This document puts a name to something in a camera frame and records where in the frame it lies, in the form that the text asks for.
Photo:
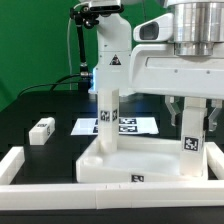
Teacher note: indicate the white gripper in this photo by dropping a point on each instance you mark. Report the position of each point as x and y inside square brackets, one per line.
[155, 69]

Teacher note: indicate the white desk tabletop tray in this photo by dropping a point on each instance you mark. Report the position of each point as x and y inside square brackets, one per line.
[137, 159]

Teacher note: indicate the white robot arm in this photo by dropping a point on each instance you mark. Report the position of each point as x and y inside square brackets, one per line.
[178, 54]

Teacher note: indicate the fiducial marker base sheet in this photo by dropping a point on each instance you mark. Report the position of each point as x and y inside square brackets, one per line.
[128, 126]

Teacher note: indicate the white U-shaped obstacle fence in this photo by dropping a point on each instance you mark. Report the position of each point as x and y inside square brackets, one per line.
[101, 196]

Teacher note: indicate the black camera on mount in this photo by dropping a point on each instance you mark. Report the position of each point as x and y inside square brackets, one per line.
[105, 6]

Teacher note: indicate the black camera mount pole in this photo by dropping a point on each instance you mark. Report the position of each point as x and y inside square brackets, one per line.
[82, 46]

